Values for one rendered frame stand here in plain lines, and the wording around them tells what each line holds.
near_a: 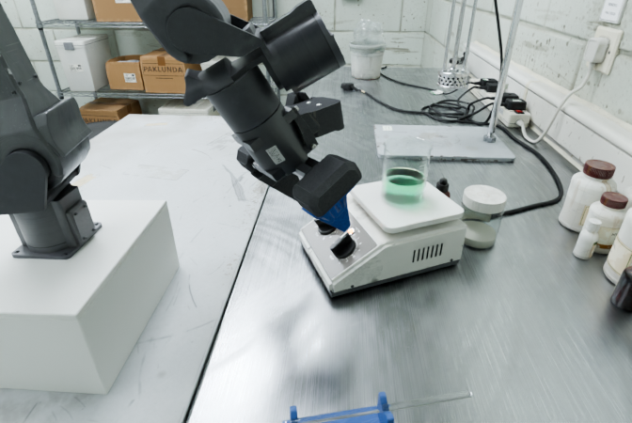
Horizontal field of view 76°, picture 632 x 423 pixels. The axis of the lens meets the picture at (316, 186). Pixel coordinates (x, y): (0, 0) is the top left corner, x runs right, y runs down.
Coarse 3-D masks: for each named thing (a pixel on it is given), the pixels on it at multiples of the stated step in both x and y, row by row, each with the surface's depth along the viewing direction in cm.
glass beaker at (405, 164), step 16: (384, 144) 53; (400, 144) 55; (416, 144) 55; (384, 160) 53; (400, 160) 50; (416, 160) 50; (384, 176) 54; (400, 176) 52; (416, 176) 51; (384, 192) 54; (400, 192) 53; (416, 192) 53
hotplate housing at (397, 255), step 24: (360, 216) 56; (384, 240) 51; (408, 240) 51; (432, 240) 52; (456, 240) 54; (360, 264) 50; (384, 264) 51; (408, 264) 53; (432, 264) 54; (336, 288) 50; (360, 288) 52
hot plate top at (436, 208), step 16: (352, 192) 58; (368, 192) 58; (432, 192) 58; (368, 208) 54; (384, 208) 54; (400, 208) 54; (416, 208) 54; (432, 208) 54; (448, 208) 54; (384, 224) 50; (400, 224) 50; (416, 224) 51; (432, 224) 52
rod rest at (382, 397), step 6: (378, 396) 36; (384, 396) 36; (378, 402) 36; (384, 402) 35; (294, 408) 35; (294, 414) 34; (372, 414) 37; (378, 414) 37; (384, 414) 35; (390, 414) 34; (336, 420) 36; (342, 420) 36; (348, 420) 36; (354, 420) 36; (360, 420) 36; (366, 420) 36; (372, 420) 36; (378, 420) 36; (384, 420) 35; (390, 420) 34
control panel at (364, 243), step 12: (312, 228) 58; (336, 228) 56; (348, 228) 55; (360, 228) 54; (312, 240) 57; (324, 240) 55; (360, 240) 52; (372, 240) 51; (324, 252) 54; (360, 252) 51; (324, 264) 52; (336, 264) 51; (348, 264) 50
